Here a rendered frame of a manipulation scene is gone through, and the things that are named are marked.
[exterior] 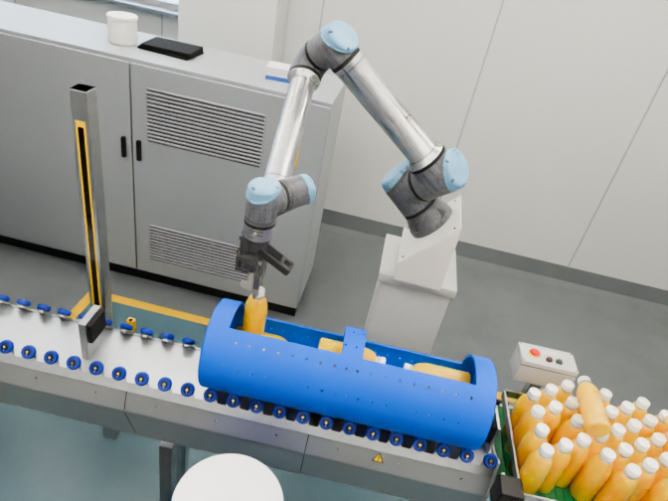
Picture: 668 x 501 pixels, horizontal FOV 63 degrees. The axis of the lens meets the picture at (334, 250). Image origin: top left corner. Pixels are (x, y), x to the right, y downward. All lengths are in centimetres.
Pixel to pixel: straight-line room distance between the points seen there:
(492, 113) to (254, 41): 173
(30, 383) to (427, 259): 144
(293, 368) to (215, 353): 23
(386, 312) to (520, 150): 224
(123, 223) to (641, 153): 354
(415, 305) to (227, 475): 111
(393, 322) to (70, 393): 126
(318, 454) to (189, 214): 190
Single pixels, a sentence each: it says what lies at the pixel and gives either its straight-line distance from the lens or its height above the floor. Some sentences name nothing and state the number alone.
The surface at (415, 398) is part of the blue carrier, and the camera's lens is 164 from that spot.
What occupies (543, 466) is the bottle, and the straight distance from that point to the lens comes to 180.
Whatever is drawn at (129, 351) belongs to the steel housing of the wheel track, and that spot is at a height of 93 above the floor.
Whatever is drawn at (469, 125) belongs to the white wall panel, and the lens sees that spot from 414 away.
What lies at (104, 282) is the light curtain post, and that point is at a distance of 227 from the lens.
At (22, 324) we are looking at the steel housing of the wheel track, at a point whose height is 93.
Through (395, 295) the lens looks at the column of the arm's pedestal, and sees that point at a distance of 227.
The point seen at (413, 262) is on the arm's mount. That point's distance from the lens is 213.
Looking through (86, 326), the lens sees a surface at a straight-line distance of 189.
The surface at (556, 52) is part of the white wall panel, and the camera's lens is 408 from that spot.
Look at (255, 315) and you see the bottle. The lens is 170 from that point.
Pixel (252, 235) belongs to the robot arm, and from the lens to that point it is 152.
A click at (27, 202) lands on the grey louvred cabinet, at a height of 41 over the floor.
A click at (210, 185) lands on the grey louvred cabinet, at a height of 83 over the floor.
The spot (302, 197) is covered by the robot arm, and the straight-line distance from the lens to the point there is 155.
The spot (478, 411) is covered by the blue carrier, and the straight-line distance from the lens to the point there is 168.
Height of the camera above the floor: 234
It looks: 33 degrees down
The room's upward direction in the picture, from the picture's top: 12 degrees clockwise
